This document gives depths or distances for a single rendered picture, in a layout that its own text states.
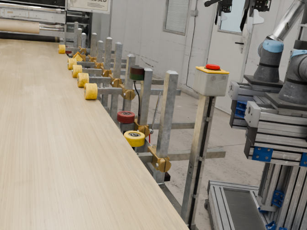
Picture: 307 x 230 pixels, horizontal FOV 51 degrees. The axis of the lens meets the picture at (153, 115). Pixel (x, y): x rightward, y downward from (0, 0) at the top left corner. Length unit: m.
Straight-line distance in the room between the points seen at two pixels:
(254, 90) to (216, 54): 3.34
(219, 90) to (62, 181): 0.49
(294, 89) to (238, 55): 3.42
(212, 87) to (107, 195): 0.40
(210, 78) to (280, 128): 0.76
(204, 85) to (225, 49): 4.29
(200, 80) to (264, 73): 1.15
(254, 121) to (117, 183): 0.83
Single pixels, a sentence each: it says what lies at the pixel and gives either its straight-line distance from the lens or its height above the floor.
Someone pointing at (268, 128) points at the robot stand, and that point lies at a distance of 1.56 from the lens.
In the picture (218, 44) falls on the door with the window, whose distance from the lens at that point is 5.31.
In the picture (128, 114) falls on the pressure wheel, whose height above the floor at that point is 0.90.
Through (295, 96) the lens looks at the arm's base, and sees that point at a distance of 1.56.
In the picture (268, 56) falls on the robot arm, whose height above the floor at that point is 1.18.
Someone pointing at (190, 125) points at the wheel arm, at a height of 0.85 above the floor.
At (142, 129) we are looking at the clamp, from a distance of 1.41.
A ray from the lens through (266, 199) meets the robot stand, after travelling 2.03.
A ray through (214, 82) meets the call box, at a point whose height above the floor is 1.19.
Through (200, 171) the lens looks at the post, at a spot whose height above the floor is 0.91.
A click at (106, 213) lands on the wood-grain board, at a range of 0.78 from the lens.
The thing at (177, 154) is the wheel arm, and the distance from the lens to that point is 1.31.
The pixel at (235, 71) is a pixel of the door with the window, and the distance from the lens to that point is 4.97.
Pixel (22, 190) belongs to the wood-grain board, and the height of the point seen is 0.90.
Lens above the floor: 1.35
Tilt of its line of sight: 18 degrees down
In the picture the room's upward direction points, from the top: 7 degrees clockwise
